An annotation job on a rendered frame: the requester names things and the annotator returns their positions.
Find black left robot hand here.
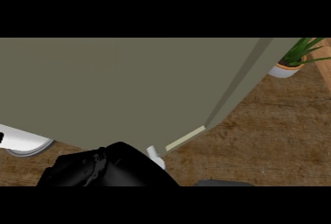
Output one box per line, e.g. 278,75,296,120
36,141,182,187

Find large flat grey cabinet door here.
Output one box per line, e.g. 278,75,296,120
0,38,305,159

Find white bottle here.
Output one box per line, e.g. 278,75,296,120
145,144,169,171

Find white appliance with grey rim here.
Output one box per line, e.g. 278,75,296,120
0,123,58,158

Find green plant in white pot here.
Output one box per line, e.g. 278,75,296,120
268,38,331,79

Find pale wooden shelf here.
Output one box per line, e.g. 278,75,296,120
306,38,331,95

